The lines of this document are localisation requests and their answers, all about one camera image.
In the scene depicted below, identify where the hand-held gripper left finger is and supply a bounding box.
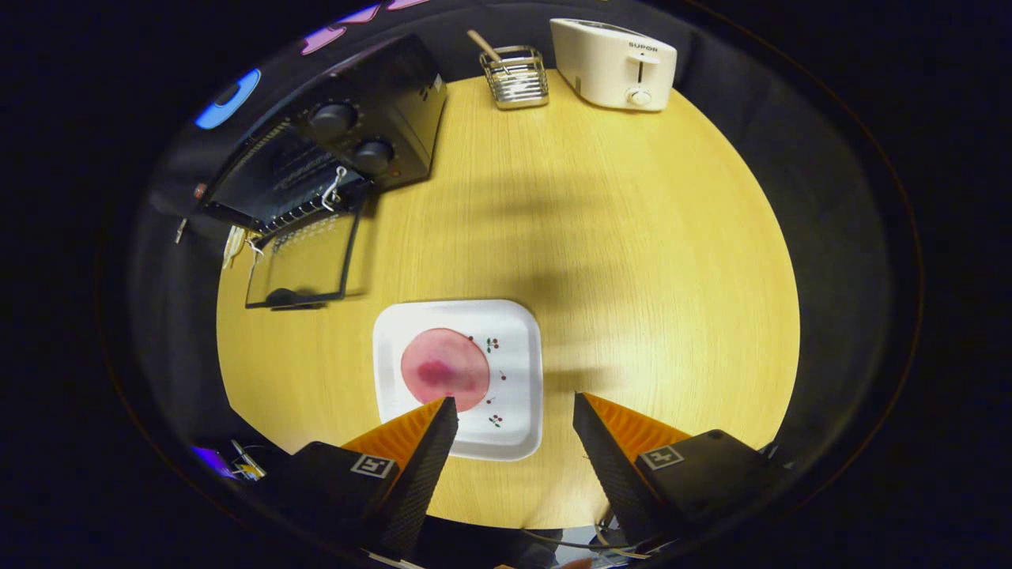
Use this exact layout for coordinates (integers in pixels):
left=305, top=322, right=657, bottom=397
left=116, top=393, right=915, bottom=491
left=273, top=397, right=459, bottom=558

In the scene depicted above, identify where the white square plate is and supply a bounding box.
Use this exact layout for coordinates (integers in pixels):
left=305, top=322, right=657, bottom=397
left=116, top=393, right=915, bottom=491
left=372, top=299, right=544, bottom=462

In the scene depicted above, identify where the black toaster oven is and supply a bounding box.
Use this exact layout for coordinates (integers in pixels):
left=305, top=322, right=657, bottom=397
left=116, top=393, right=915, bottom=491
left=194, top=33, right=448, bottom=311

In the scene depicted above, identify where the wire utensil holder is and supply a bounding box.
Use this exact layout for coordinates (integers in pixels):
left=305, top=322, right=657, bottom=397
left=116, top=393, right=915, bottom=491
left=480, top=45, right=549, bottom=110

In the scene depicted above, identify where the white pop-up toaster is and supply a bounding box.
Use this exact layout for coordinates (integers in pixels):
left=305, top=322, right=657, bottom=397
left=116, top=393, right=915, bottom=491
left=549, top=18, right=678, bottom=112

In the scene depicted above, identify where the wooden spoon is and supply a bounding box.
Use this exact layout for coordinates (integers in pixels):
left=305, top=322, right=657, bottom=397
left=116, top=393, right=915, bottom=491
left=466, top=29, right=504, bottom=66

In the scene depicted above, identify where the white divided snack dish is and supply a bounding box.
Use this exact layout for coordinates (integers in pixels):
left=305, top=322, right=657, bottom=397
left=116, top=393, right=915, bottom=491
left=223, top=225, right=251, bottom=270

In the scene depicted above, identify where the round pink ham slice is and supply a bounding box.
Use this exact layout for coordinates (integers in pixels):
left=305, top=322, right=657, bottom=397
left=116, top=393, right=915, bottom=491
left=400, top=328, right=491, bottom=413

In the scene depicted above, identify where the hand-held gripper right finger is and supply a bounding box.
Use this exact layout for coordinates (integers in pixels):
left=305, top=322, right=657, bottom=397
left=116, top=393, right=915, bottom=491
left=572, top=392, right=791, bottom=550

